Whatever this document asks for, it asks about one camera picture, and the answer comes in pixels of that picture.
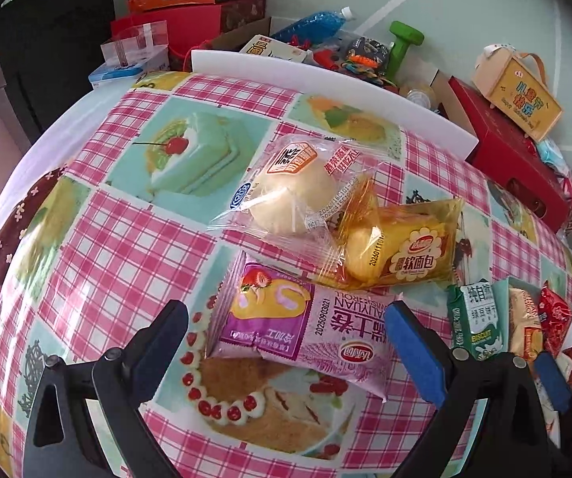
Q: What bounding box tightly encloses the brown cardboard box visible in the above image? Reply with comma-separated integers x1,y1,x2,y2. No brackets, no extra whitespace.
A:
206,16,311,61

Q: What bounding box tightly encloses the white yellow card box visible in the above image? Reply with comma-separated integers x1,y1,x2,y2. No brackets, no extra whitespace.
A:
238,35,309,63

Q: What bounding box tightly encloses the green white biscuit packet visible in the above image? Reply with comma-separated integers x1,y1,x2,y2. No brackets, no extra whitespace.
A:
447,279,510,362

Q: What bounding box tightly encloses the beige gift box with handle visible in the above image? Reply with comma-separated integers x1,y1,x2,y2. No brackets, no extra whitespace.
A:
472,45,564,141

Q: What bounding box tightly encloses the green dumbbell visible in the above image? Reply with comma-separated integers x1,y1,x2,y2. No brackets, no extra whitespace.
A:
384,21,425,83

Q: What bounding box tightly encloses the small clear jar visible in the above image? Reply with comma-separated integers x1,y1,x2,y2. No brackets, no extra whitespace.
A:
400,84,438,110

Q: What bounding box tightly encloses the dark red box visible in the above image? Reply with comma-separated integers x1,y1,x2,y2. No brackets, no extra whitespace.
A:
219,0,267,33

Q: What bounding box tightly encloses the large red snack packet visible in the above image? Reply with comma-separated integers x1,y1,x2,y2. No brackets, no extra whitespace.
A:
537,281,572,359

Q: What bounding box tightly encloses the pink checkered cake tablecloth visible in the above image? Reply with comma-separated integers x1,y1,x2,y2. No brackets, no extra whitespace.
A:
0,72,572,478

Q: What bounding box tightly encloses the dark cabinet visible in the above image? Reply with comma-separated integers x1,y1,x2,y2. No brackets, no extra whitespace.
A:
0,0,117,135

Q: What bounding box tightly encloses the yellow soft bread packet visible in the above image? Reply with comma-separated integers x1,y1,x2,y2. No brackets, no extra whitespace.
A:
316,176,466,290

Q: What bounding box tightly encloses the beige orange cake packet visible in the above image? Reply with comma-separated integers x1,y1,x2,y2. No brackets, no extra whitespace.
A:
507,286,545,362

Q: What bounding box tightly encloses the red paper bag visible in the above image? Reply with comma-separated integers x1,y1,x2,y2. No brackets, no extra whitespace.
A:
111,4,222,73

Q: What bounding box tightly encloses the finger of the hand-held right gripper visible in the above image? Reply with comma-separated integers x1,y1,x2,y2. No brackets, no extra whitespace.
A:
533,352,572,451

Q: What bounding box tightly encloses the blue plastic bottle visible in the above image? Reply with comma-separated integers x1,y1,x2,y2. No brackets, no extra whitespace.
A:
271,6,356,43

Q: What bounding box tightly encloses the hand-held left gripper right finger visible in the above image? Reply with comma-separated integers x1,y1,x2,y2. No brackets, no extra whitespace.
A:
384,301,572,478

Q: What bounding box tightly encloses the light blue packet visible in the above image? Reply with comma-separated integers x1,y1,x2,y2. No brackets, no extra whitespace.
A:
535,138,568,175

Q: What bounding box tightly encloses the purple swiss roll packet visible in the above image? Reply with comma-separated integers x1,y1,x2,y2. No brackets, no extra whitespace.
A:
206,251,406,404

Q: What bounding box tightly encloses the red flat box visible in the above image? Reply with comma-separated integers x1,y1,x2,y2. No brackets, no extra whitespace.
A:
447,76,570,232

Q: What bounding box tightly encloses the clear steamed bun packet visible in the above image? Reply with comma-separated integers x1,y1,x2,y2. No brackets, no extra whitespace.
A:
209,134,381,260

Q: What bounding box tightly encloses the clear plastic box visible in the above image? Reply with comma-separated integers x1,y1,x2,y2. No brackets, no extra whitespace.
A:
101,20,170,68

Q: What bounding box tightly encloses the pile of small toys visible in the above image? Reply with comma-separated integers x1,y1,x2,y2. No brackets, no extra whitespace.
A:
316,32,396,85

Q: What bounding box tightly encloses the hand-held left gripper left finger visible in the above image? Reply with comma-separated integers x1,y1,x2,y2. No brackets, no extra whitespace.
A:
23,300,190,478

